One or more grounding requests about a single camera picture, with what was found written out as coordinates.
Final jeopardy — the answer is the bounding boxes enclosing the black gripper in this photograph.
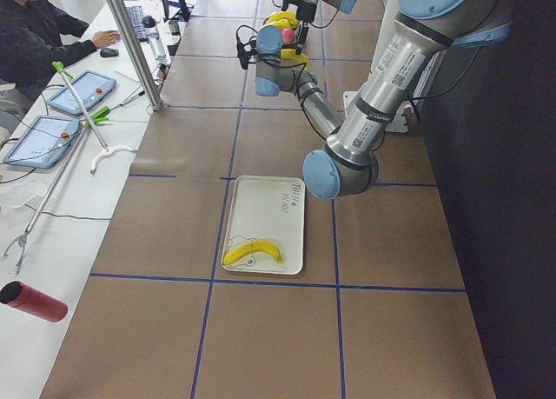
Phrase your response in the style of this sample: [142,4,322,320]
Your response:
[295,0,317,55]

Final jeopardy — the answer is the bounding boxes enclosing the yellow banana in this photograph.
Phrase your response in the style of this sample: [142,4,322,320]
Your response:
[222,240,283,265]
[281,49,310,70]
[263,10,299,30]

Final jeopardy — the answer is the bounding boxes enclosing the brown wicker basket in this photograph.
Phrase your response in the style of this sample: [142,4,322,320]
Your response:
[263,17,301,46]

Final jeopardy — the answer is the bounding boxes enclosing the pink red apple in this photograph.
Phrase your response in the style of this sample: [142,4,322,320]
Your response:
[281,29,295,44]

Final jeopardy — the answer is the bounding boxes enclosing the clear water bottle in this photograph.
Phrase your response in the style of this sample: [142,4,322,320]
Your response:
[142,15,167,62]

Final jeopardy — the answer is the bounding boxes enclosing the black keyboard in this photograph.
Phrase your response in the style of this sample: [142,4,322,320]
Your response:
[126,5,148,43]

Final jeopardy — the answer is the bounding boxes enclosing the white bear print tray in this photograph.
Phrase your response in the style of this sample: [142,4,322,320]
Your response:
[221,175,305,275]

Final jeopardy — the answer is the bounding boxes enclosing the black computer mouse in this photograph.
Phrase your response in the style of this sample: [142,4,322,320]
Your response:
[100,47,119,58]

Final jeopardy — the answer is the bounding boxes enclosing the blue teach pendant tablet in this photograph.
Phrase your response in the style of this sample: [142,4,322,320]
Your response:
[3,116,82,169]
[46,70,116,116]

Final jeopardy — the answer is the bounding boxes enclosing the green white reacher grabber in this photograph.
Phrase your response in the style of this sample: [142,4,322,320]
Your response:
[52,62,137,175]

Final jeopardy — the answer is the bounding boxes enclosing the seated person in black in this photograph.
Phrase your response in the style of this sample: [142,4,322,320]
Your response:
[1,0,120,102]

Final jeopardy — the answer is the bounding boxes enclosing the silver reacher grabber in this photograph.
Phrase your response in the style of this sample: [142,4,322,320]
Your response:
[2,120,95,276]

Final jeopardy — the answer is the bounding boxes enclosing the red cylindrical bottle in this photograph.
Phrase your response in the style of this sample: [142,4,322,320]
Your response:
[1,281,68,323]

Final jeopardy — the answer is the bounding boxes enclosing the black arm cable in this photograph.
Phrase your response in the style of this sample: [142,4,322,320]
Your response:
[235,23,331,139]
[271,0,348,30]

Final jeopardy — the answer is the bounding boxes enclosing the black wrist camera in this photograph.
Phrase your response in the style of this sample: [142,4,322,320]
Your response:
[236,40,258,70]
[281,0,302,11]

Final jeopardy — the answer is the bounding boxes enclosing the grey aluminium frame post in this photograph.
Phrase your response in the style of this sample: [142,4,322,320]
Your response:
[106,0,163,112]

